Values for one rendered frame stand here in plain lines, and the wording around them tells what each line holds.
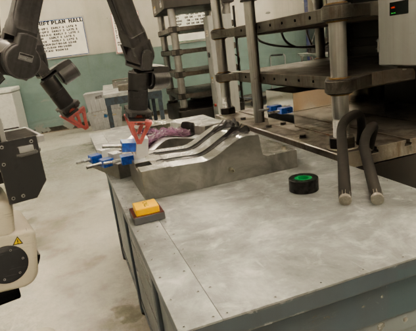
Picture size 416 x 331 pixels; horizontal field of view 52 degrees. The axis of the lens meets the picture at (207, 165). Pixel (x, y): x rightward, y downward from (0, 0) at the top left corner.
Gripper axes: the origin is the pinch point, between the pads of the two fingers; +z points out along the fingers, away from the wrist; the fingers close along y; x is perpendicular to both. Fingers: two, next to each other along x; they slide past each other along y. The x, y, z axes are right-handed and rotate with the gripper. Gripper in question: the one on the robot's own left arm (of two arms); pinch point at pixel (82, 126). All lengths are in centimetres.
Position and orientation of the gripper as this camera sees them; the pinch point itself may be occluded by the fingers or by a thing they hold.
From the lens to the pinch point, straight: 157.0
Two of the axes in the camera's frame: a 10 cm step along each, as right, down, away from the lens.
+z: 4.7, 7.5, 4.6
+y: -5.5, -1.6, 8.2
